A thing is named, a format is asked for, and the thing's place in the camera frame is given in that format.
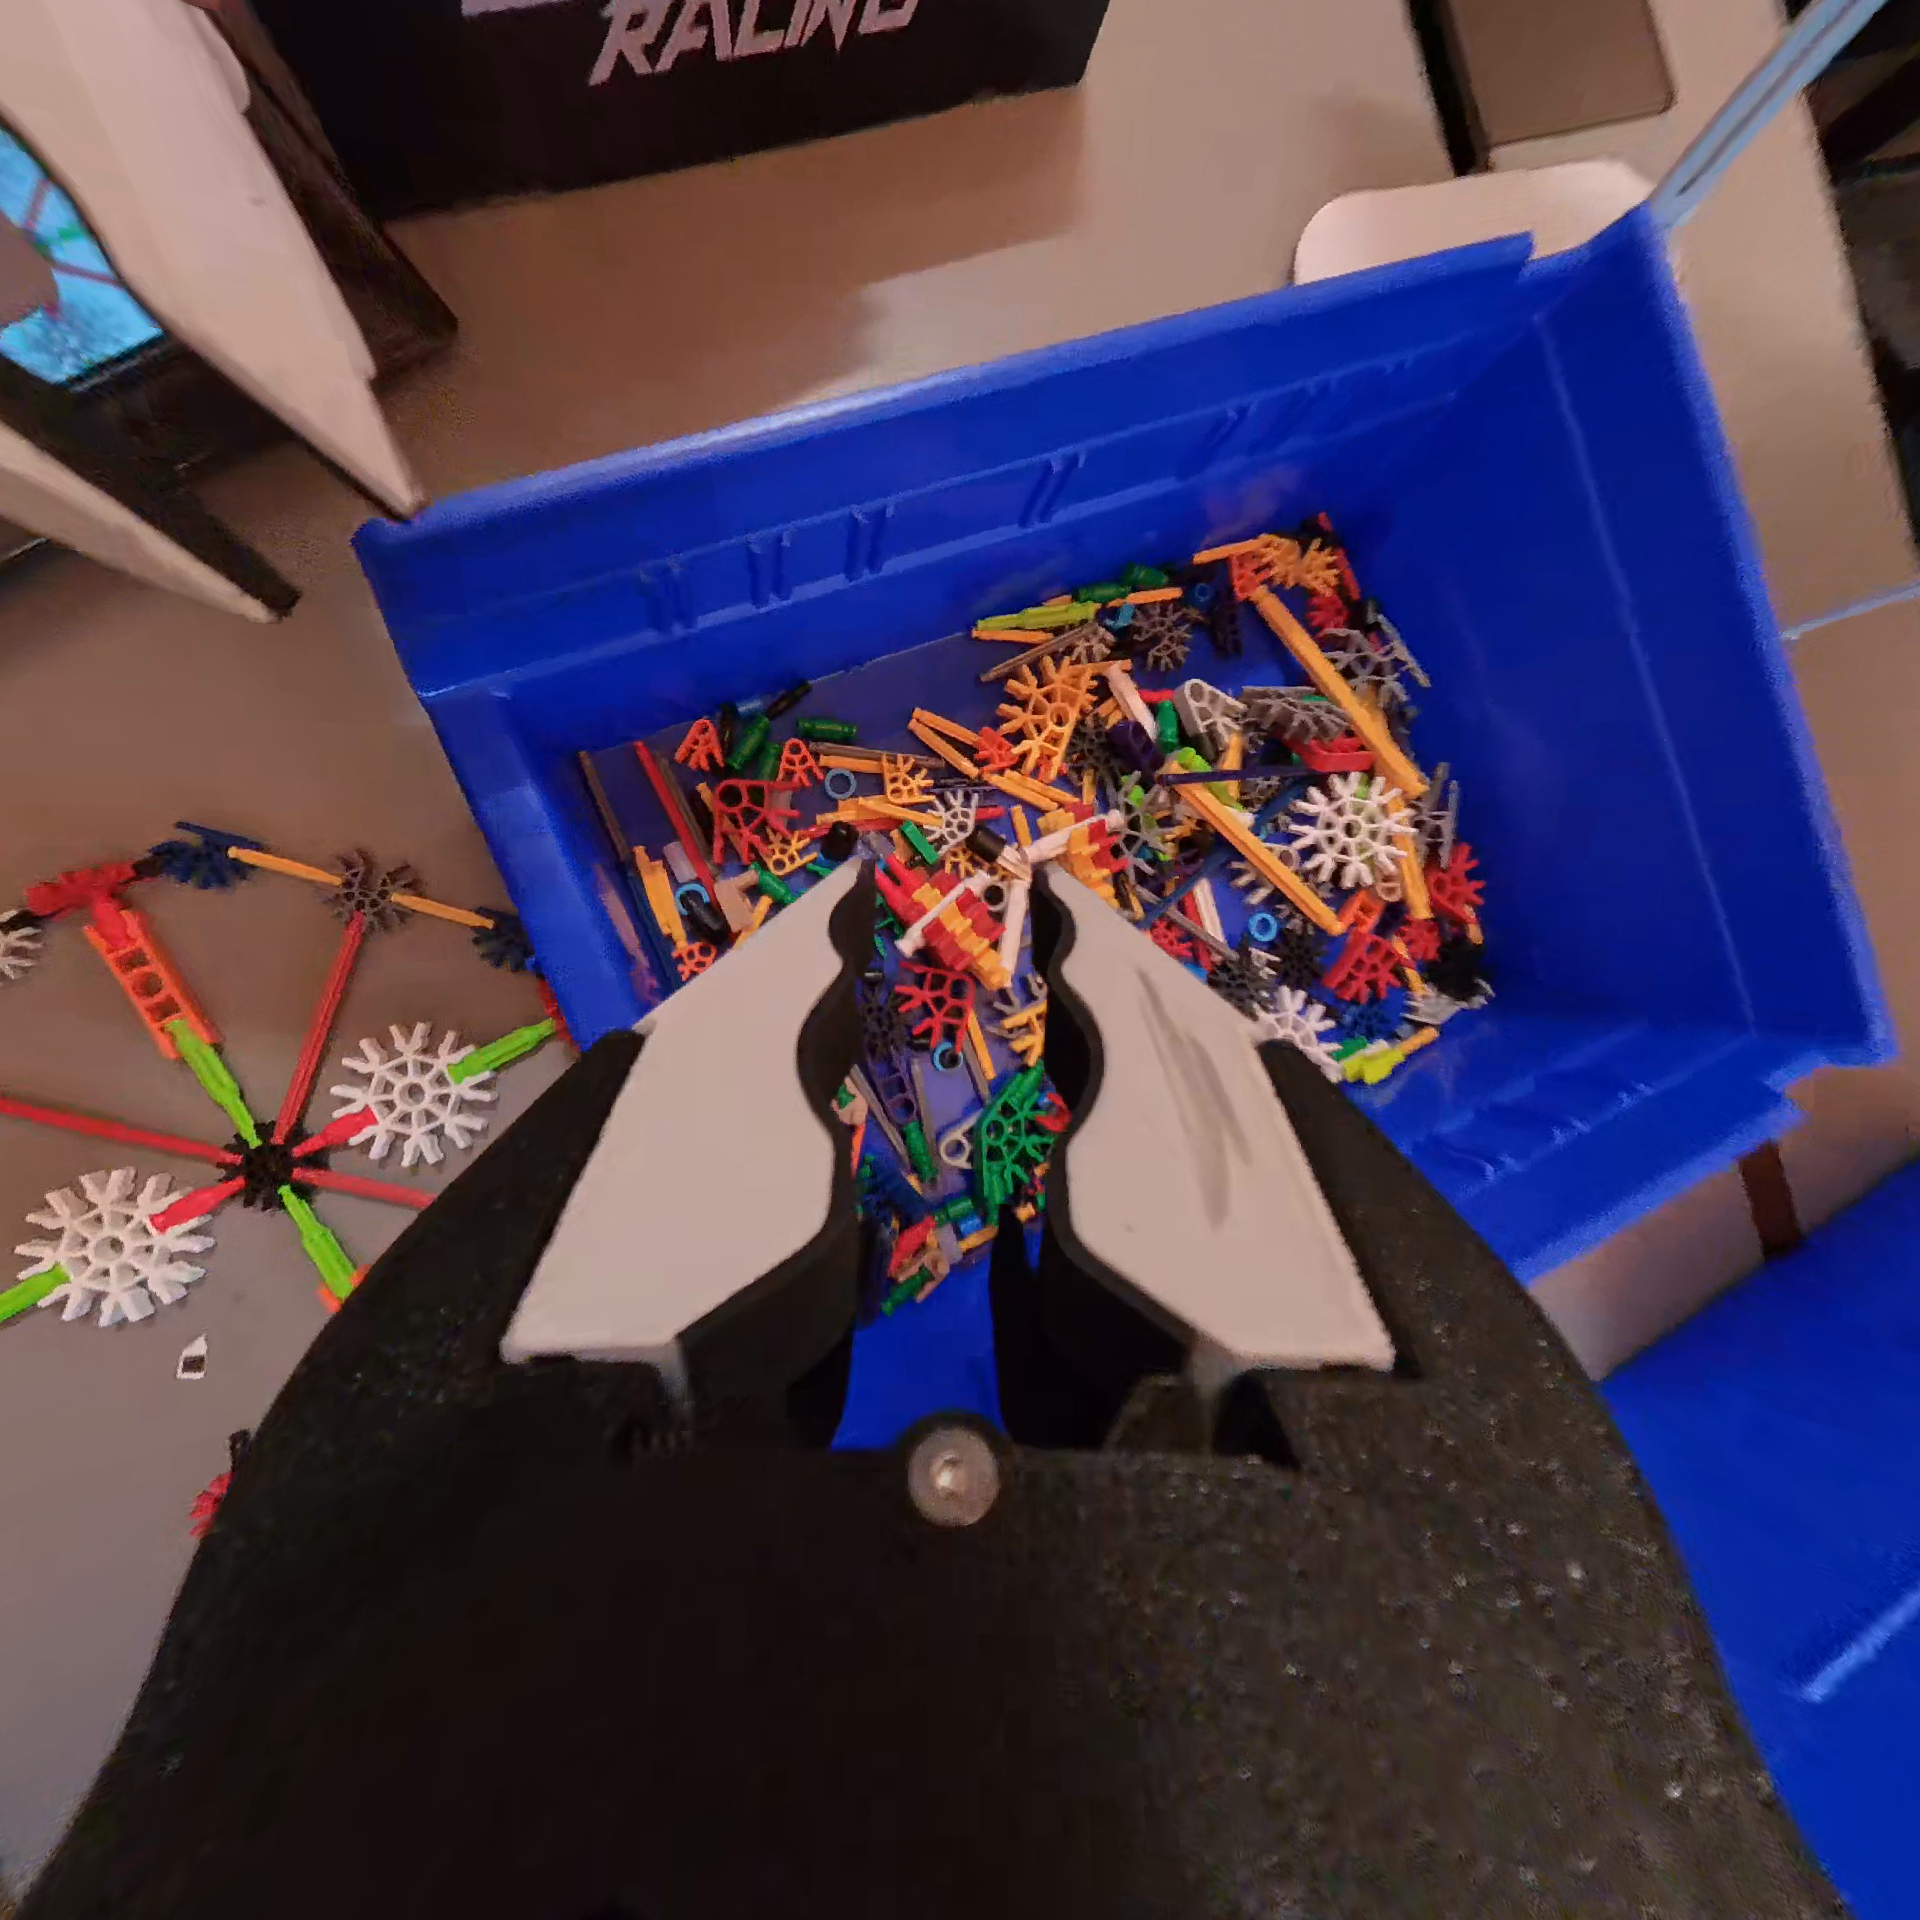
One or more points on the blue plastic storage bin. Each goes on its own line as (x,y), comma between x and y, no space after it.
(1768,1574)
(1052,492)

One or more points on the pile of colourful toy pieces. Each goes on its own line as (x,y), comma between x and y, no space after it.
(1052,721)

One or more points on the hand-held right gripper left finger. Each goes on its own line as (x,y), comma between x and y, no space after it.
(706,1181)

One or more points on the black printed box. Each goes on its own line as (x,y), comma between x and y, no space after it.
(452,136)

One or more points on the white rounded sheet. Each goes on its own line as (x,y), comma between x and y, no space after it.
(1426,221)

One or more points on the aluminium bar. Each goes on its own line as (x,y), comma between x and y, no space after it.
(1752,107)

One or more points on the red snowflake connector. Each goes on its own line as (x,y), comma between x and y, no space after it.
(211,1498)

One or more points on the spoked construction toy wheel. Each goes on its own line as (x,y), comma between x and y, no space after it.
(264,1160)

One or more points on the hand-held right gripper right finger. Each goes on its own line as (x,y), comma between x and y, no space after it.
(1215,1197)

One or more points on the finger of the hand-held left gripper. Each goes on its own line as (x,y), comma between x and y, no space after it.
(76,510)
(226,221)

